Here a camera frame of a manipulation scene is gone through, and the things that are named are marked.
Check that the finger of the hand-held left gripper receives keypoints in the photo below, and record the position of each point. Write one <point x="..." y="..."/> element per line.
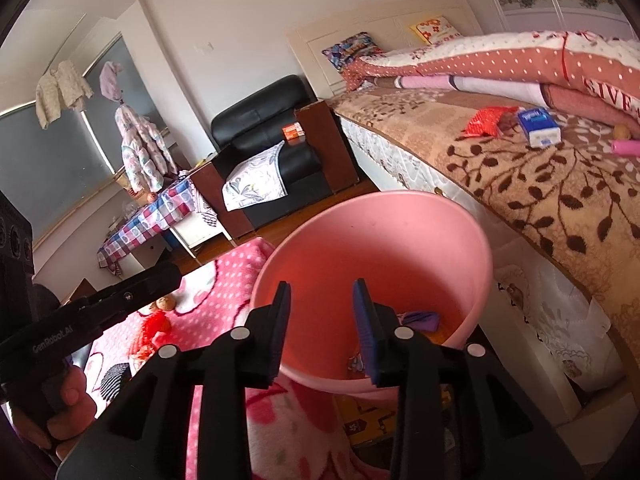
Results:
<point x="145" y="287"/>

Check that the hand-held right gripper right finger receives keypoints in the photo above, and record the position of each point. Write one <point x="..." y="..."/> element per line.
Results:
<point x="362" y="332"/>

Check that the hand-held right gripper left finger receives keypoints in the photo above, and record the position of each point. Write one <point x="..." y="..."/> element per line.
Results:
<point x="280" y="332"/>

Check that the plastic bag with orange peel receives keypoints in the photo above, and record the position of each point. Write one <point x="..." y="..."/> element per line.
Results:
<point x="152" y="329"/>

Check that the pink plastic bucket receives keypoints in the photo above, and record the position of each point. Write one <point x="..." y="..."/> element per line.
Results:
<point x="380" y="240"/>

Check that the person's left hand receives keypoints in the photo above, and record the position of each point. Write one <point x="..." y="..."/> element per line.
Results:
<point x="75" y="395"/>

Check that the purple wrapper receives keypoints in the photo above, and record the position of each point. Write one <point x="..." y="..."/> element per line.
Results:
<point x="420" y="321"/>

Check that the checkered cloth side table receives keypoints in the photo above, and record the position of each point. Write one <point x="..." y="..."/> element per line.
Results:
<point x="145" y="220"/>

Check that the white table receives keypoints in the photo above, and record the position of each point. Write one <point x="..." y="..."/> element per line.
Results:
<point x="200" y="237"/>

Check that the pink polka dot blanket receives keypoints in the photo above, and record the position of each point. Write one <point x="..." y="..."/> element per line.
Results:
<point x="220" y="280"/>

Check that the red apple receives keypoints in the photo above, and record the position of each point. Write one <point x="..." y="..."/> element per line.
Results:
<point x="151" y="196"/>

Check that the white printed puffer jacket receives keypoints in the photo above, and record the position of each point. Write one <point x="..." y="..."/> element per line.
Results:
<point x="142" y="150"/>

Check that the dark window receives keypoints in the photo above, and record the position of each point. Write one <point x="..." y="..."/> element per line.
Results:
<point x="50" y="170"/>

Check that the white leaf print cloth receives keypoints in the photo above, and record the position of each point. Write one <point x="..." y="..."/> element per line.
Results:
<point x="255" y="180"/>

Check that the orange box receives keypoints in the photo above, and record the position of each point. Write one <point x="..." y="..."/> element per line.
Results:
<point x="293" y="131"/>

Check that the black leather armchair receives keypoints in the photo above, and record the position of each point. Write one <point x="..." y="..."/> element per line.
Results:
<point x="260" y="115"/>

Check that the pink hanging hat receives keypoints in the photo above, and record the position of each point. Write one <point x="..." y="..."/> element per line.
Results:
<point x="111" y="80"/>

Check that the cream hanging jacket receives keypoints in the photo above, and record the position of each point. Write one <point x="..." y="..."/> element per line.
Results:
<point x="57" y="90"/>

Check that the brown leaf pattern blanket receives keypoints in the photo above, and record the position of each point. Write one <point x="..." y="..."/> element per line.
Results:
<point x="550" y="200"/>

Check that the red snack packet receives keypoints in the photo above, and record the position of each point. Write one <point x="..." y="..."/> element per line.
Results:
<point x="487" y="120"/>

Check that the blue tissue pack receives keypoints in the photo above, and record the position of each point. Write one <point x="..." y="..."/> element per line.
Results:
<point x="537" y="127"/>

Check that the blue cartoon pillow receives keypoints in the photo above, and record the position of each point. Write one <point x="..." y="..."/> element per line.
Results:
<point x="350" y="52"/>

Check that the pink dotted quilt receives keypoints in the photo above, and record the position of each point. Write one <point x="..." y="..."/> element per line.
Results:
<point x="475" y="62"/>

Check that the white bed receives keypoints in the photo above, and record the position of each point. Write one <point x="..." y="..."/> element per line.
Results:
<point x="380" y="25"/>

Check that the yellow floral pillow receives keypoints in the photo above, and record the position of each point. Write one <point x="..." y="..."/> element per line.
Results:
<point x="435" y="30"/>

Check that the pink tube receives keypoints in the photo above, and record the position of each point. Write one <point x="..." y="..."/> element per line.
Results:
<point x="627" y="147"/>

